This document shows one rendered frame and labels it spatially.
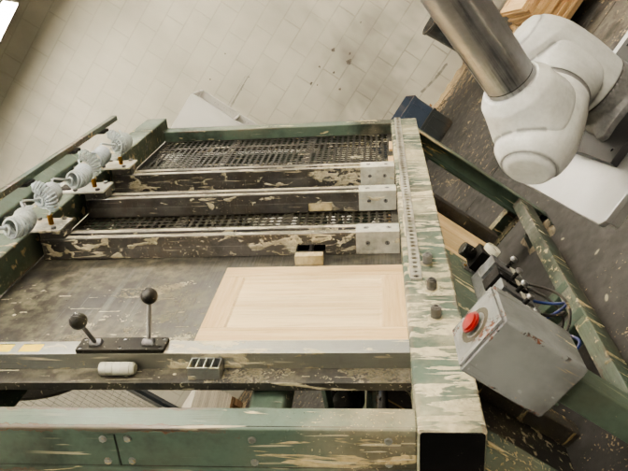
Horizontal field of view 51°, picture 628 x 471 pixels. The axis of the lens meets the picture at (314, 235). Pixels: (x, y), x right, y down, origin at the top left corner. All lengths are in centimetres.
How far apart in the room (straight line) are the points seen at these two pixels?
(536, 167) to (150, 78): 598
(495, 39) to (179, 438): 92
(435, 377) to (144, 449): 56
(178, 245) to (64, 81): 543
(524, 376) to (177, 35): 618
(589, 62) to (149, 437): 114
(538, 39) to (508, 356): 68
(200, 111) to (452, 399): 455
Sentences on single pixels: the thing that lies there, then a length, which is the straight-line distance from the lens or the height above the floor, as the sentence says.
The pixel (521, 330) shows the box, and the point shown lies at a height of 89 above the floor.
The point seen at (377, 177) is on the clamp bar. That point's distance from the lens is 243.
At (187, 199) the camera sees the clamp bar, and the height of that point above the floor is 150.
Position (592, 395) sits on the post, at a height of 70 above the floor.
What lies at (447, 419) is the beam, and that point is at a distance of 121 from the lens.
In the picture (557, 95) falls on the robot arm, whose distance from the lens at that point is 134.
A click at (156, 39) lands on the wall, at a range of 703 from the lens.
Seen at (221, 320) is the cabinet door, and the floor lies 125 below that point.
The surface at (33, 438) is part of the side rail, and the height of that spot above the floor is 147.
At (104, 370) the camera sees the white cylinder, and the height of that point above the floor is 142.
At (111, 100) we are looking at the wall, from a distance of 716.
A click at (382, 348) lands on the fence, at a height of 95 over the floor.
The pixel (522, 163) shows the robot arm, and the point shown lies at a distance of 133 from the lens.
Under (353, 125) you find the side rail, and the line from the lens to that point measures 312.
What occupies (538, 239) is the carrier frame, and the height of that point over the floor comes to 18.
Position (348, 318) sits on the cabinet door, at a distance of 156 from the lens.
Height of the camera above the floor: 140
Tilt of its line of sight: 9 degrees down
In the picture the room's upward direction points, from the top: 59 degrees counter-clockwise
